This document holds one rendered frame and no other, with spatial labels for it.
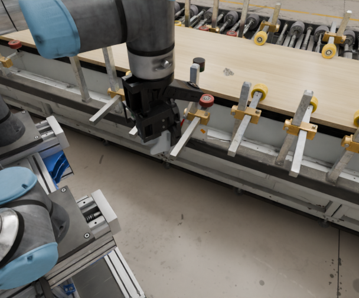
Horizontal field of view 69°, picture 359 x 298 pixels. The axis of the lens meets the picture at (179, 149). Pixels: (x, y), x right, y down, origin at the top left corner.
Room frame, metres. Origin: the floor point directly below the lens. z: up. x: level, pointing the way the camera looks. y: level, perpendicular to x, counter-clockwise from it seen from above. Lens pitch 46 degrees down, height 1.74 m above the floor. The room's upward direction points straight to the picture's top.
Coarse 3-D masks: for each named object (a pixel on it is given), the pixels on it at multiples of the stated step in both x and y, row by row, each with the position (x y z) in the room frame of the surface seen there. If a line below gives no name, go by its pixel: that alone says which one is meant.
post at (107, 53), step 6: (102, 48) 1.31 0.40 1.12; (108, 48) 1.31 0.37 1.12; (108, 54) 1.30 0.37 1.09; (108, 60) 1.31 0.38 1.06; (108, 66) 1.31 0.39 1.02; (114, 66) 1.33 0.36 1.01; (108, 72) 1.31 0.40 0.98; (114, 72) 1.32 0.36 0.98; (114, 78) 1.31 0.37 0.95; (114, 84) 1.30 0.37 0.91; (114, 90) 1.31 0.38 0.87; (120, 102) 1.32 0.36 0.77; (120, 108) 1.31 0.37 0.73
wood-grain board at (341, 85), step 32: (192, 32) 2.04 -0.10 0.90; (128, 64) 1.54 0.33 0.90; (224, 64) 1.54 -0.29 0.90; (256, 64) 1.54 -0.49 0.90; (288, 64) 1.54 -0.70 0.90; (320, 64) 1.54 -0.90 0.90; (352, 64) 1.54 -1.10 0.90; (224, 96) 1.22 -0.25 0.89; (288, 96) 1.20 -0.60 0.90; (320, 96) 1.20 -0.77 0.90; (352, 96) 1.20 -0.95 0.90; (352, 128) 0.94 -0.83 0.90
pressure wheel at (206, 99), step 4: (204, 96) 1.19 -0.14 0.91; (208, 96) 1.19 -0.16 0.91; (212, 96) 1.19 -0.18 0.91; (200, 100) 1.16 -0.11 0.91; (204, 100) 1.16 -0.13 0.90; (208, 100) 1.16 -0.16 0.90; (212, 100) 1.16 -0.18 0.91; (200, 104) 1.15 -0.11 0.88; (204, 104) 1.14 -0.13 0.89; (208, 104) 1.14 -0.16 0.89; (212, 104) 1.15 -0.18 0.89
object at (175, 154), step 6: (204, 108) 1.14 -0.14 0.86; (198, 120) 1.05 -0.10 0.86; (192, 126) 1.00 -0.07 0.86; (186, 132) 0.95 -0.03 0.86; (192, 132) 0.97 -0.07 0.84; (186, 138) 0.91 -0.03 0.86; (180, 144) 0.87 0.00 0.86; (174, 150) 0.83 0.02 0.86; (180, 150) 0.84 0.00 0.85; (174, 156) 0.80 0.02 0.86
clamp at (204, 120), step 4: (184, 112) 1.11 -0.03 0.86; (188, 112) 1.10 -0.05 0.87; (196, 112) 1.10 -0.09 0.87; (200, 112) 1.10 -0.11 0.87; (204, 112) 1.10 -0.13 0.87; (208, 112) 1.10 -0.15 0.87; (188, 116) 1.09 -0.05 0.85; (192, 116) 1.08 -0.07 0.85; (200, 116) 1.07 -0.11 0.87; (204, 116) 1.06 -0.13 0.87; (208, 116) 1.07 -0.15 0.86; (192, 120) 1.08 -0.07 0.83; (200, 120) 1.06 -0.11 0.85; (204, 120) 1.05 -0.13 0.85; (208, 120) 1.08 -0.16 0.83; (204, 124) 1.05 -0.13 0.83
